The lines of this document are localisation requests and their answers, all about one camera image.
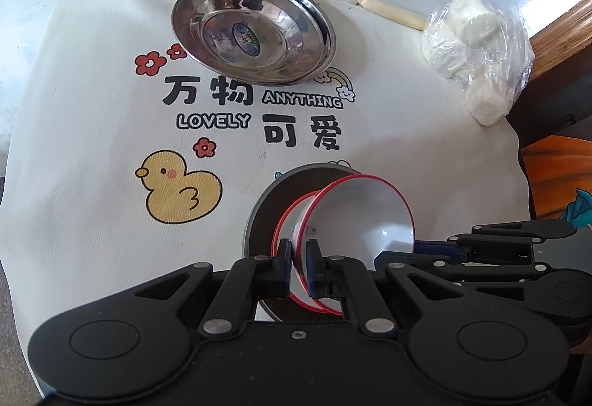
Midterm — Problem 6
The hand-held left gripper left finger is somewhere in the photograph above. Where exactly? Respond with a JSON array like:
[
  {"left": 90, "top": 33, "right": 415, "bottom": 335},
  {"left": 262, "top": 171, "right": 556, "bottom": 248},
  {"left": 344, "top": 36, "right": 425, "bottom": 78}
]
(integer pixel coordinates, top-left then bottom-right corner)
[{"left": 132, "top": 238, "right": 293, "bottom": 336}]

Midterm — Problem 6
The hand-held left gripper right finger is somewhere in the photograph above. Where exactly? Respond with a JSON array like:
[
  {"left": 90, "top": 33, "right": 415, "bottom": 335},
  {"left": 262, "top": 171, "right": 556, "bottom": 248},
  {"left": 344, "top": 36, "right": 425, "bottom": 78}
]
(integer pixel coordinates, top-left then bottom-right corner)
[{"left": 305, "top": 238, "right": 469, "bottom": 336}]

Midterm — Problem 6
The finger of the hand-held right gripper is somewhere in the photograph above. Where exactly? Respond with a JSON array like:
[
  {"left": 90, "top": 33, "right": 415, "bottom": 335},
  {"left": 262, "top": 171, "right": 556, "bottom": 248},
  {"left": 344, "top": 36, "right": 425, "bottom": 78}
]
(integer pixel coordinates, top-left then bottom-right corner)
[
  {"left": 414, "top": 219, "right": 580, "bottom": 264},
  {"left": 373, "top": 250, "right": 552, "bottom": 285}
]

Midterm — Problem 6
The red-rimmed white bowl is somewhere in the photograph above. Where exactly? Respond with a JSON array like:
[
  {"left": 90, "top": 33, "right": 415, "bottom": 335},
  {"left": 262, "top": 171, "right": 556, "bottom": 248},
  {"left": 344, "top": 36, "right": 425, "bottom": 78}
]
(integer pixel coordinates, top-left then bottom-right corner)
[
  {"left": 296, "top": 174, "right": 416, "bottom": 278},
  {"left": 274, "top": 192, "right": 347, "bottom": 320}
]

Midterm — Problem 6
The dark grey round plate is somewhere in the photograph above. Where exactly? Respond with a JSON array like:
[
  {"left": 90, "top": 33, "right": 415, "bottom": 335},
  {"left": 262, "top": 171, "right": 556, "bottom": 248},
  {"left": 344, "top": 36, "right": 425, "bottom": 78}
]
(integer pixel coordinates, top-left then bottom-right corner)
[{"left": 244, "top": 162, "right": 366, "bottom": 324}]

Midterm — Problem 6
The stainless steel plate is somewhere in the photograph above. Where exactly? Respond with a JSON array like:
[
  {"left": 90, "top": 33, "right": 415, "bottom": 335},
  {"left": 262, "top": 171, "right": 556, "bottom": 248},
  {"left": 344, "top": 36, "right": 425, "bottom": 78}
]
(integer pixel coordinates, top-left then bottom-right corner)
[
  {"left": 270, "top": 0, "right": 337, "bottom": 81},
  {"left": 171, "top": 0, "right": 331, "bottom": 81}
]

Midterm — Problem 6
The plastic bag of white buns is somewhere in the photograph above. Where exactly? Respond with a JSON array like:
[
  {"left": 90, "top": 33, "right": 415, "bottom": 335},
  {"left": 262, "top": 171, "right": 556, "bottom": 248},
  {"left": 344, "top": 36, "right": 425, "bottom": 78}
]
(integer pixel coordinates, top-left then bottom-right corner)
[{"left": 419, "top": 0, "right": 536, "bottom": 127}]

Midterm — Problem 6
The white printed duck tablecloth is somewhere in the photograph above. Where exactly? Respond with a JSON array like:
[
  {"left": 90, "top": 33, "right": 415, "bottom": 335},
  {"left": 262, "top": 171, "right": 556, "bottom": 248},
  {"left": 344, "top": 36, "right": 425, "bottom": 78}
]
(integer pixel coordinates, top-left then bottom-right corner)
[{"left": 0, "top": 0, "right": 545, "bottom": 397}]

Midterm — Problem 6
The cream rolled strip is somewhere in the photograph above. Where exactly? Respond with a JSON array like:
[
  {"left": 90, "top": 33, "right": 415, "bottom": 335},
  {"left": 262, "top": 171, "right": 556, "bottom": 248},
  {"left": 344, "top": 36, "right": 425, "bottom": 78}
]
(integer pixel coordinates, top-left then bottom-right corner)
[{"left": 357, "top": 0, "right": 428, "bottom": 31}]

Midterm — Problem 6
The brown wooden board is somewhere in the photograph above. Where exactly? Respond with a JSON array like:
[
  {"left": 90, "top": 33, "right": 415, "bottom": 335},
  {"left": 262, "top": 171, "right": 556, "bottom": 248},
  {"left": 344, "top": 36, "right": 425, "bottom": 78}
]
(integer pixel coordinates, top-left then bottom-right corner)
[{"left": 526, "top": 0, "right": 592, "bottom": 82}]

